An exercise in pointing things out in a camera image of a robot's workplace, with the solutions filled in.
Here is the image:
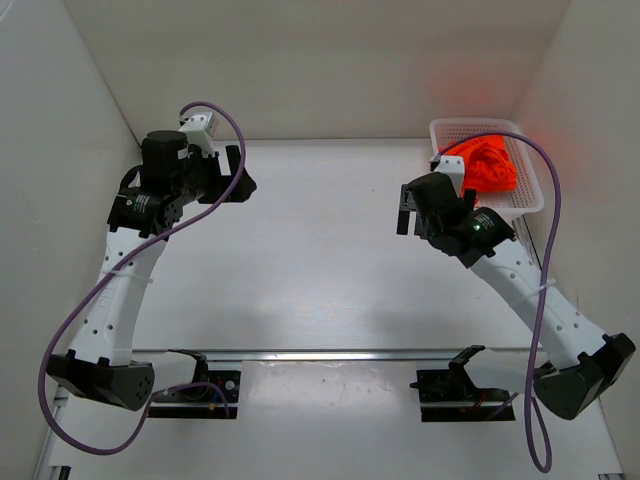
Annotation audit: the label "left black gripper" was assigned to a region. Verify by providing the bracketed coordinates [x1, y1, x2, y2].
[172, 146, 256, 206]

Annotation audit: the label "orange shorts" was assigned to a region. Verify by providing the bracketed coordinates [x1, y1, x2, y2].
[443, 135, 517, 196]

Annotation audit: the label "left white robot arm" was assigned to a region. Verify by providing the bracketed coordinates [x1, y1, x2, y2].
[39, 129, 257, 411]

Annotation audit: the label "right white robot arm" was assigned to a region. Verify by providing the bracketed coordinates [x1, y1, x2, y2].
[397, 172, 636, 420]

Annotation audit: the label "white perforated plastic basket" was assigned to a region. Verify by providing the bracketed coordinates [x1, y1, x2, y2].
[429, 117, 544, 221]

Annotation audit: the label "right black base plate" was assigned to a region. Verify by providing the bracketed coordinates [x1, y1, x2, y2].
[410, 345, 515, 423]

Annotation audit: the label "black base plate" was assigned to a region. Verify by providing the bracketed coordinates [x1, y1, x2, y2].
[410, 345, 515, 423]
[148, 349, 241, 420]

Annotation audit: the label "aluminium frame rail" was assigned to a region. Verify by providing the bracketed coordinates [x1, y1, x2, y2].
[130, 348, 551, 364]

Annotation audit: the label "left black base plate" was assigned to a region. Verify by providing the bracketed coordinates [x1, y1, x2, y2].
[148, 349, 241, 420]

